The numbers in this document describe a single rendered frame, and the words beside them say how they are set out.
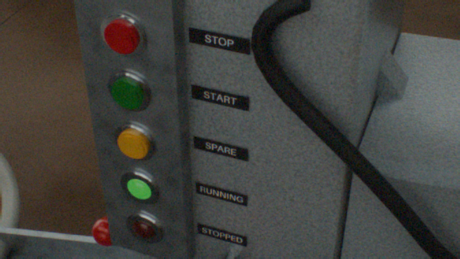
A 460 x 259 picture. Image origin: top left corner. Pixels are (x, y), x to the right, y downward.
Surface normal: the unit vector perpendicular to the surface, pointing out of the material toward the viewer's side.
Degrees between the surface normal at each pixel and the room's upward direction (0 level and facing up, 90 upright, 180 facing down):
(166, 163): 90
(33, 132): 0
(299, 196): 90
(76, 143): 0
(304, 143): 90
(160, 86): 90
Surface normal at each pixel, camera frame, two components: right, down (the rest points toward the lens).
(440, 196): -0.35, 0.60
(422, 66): -0.07, -0.78
